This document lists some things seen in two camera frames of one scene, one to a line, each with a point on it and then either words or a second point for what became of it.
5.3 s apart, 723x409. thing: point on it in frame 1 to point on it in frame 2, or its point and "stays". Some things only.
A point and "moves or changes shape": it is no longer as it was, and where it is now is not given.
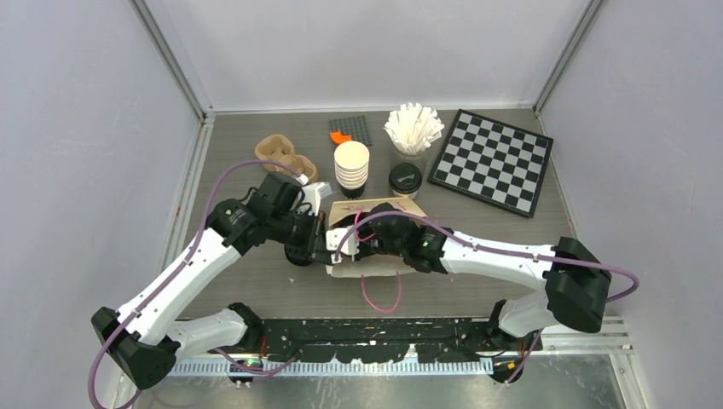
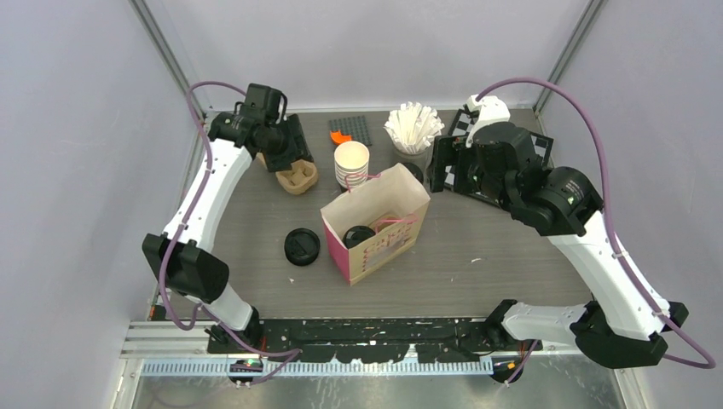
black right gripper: x=362 y=250 to x=450 y=150
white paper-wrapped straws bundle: x=413 y=127 stays
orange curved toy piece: x=339 y=138 stays
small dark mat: x=355 y=126 stays
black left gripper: x=316 y=238 to x=297 y=149
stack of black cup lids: x=299 y=255 stays
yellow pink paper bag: x=372 y=265 moves or changes shape
